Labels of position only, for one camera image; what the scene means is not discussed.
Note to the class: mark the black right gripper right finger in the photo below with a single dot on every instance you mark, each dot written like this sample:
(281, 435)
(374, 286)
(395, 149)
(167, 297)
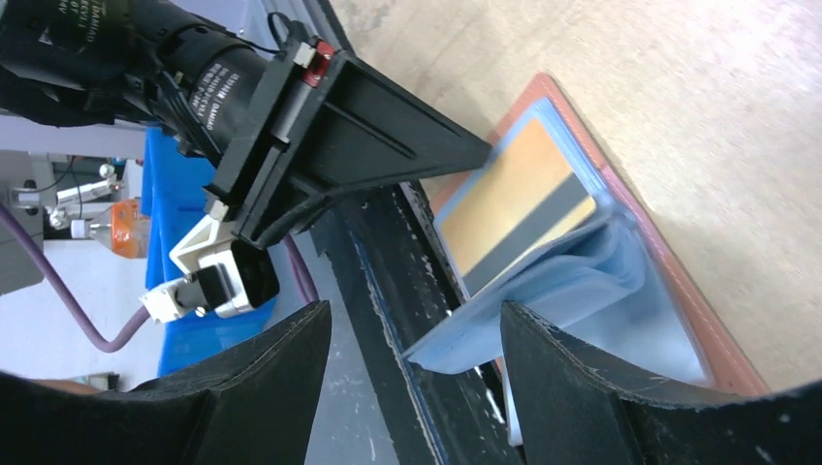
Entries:
(578, 404)

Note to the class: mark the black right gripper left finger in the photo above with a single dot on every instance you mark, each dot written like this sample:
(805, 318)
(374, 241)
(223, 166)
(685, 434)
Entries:
(252, 404)

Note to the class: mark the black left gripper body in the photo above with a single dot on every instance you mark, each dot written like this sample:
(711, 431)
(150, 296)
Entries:
(245, 113)

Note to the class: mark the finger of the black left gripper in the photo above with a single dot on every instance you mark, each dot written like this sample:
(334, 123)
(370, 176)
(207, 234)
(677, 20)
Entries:
(359, 130)

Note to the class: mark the tan leather card holder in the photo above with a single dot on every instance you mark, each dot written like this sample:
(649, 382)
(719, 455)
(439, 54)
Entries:
(612, 282)

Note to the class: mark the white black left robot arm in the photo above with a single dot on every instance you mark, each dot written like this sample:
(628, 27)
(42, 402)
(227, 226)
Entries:
(66, 63)

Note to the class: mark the blue plastic bin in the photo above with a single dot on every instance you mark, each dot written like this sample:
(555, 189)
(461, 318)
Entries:
(170, 177)

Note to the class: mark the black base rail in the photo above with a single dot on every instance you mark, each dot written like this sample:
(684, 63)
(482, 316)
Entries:
(394, 287)

